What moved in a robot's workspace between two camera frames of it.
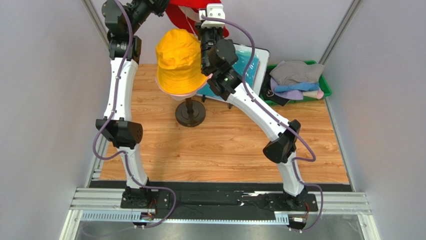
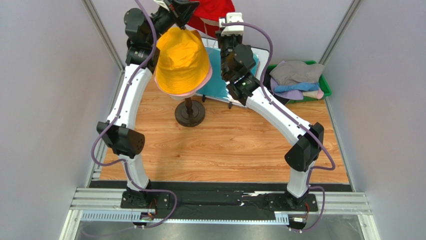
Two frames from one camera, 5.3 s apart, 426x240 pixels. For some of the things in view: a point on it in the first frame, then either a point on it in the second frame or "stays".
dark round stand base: (190, 113) stays
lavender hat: (294, 94) stays
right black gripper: (205, 62) -> (228, 39)
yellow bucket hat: (179, 61) stays
